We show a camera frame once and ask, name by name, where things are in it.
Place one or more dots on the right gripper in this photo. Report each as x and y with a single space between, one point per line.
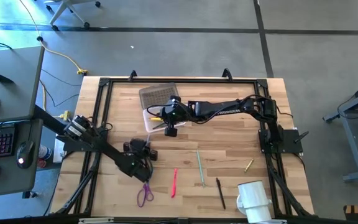
176 113

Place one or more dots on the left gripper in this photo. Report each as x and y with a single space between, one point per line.
138 147

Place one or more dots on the dark green crayon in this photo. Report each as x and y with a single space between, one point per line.
159 125

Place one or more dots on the purple scissors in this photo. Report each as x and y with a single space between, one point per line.
146 187

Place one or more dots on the pink highlighter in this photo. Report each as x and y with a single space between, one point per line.
174 183

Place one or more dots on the black pen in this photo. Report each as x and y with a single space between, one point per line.
220 193

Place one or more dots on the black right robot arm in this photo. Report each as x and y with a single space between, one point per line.
225 109

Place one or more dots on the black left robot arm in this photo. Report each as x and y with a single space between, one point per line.
113 155

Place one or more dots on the clear plastic supply box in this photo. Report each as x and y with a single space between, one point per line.
147 124

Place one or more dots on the white box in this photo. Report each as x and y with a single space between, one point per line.
57 152

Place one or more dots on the white drink can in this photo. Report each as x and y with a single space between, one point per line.
44 153

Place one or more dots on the black computer mouse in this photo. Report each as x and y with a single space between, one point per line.
25 154

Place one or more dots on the dark grey desk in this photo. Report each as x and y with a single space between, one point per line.
11 177

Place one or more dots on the white office chair base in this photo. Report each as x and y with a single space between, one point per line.
58 13

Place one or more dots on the black bar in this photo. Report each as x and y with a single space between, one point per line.
2 77

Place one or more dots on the black aluminium table frame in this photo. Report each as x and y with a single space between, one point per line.
182 80

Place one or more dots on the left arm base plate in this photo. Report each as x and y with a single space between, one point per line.
73 146

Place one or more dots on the white bracket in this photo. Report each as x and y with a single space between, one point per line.
95 221

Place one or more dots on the white cylindrical mount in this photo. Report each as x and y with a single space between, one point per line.
253 199

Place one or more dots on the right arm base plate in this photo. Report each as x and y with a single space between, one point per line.
291 140

